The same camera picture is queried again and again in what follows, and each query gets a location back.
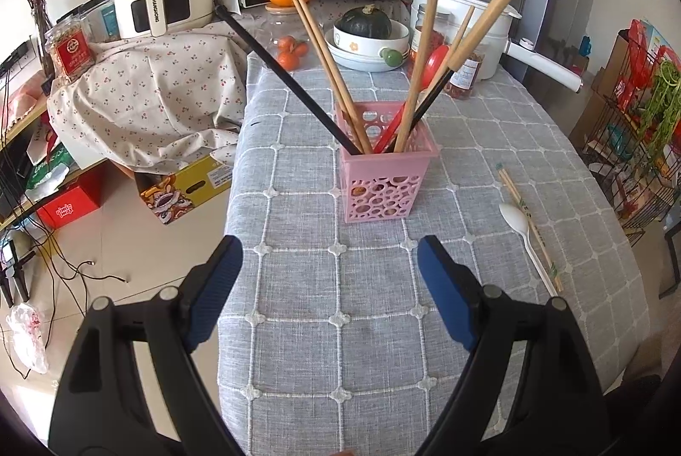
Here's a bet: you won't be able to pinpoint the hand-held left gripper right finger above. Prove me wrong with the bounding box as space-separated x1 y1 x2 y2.
415 235 607 456

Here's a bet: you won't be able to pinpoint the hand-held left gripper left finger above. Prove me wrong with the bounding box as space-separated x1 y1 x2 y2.
48 235 246 456

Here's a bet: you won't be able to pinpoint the pink perforated utensil basket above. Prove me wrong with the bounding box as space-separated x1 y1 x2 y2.
334 101 441 224

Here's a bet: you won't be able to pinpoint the white plastic spoon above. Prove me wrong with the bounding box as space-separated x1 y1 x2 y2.
498 202 558 298

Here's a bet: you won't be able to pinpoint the lion-print cardboard box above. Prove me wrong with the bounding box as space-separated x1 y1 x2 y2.
139 153 235 225

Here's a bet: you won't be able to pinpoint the joined disposable bamboo chopsticks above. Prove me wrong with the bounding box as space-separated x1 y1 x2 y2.
496 163 564 294

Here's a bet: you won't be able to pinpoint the grey checked tablecloth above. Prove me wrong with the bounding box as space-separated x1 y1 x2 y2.
218 6 652 456

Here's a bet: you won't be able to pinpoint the red gift box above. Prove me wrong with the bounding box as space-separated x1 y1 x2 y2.
36 184 103 230

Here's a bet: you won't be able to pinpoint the crumpled plastic bag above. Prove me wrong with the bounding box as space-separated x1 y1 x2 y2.
6 303 50 374

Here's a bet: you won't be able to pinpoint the cherry-print cloth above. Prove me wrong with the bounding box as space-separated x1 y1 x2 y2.
48 20 251 172

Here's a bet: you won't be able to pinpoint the labelled jar of dried chillies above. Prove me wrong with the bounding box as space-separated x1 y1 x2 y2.
445 46 488 102

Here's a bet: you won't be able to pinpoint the red plastic spoon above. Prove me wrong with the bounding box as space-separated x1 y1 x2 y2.
372 44 453 154

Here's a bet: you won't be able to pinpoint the white plate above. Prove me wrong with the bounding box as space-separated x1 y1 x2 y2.
326 42 414 73

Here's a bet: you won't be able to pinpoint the white flower-print bowl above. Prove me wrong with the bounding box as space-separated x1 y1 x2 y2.
326 20 410 59

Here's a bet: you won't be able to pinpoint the clear glass jar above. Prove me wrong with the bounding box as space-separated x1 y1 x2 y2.
265 3 316 70

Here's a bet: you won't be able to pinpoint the thin bamboo chopstick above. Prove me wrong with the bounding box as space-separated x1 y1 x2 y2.
447 6 476 55

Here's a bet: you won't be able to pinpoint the white electric cooking pot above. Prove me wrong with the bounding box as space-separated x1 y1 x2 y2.
412 0 584 94

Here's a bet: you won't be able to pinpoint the clear box with red label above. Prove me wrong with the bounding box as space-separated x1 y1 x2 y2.
45 16 97 82

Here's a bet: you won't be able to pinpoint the dark green pumpkin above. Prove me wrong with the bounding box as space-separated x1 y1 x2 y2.
334 4 393 39

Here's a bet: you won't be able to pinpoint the green leafy vegetable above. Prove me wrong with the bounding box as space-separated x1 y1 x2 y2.
638 60 681 160

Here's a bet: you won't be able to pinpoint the teal box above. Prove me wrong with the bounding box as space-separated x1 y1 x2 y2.
101 4 121 40

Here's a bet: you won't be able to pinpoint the black floor cables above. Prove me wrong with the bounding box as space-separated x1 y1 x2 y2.
0 137 131 379

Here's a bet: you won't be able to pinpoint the black wire rack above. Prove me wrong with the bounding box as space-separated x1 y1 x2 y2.
569 17 681 244

